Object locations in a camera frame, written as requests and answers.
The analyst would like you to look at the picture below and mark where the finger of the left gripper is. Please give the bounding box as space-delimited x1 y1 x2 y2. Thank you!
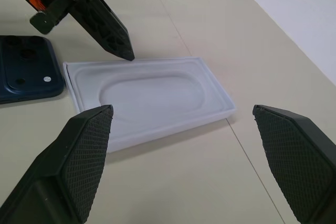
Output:
68 0 131 61
93 0 135 61

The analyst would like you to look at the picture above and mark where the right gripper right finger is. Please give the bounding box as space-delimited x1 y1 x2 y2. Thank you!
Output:
252 104 336 224

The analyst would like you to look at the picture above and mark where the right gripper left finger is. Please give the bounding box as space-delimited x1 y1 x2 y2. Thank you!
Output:
0 104 114 224

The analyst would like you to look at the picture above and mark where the white phone box base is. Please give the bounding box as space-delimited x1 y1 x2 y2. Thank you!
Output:
62 56 237 154

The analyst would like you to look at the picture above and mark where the dark blue smartphone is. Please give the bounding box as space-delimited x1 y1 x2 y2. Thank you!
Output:
0 35 66 105

